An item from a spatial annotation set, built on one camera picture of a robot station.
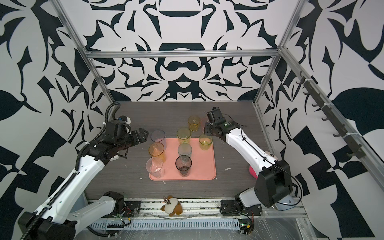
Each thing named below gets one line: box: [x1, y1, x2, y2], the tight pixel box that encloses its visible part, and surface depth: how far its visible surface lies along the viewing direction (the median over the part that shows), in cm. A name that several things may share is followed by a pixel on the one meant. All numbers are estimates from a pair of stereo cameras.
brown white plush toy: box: [161, 195, 183, 217], surface depth 75 cm
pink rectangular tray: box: [149, 138, 217, 181], surface depth 87 cm
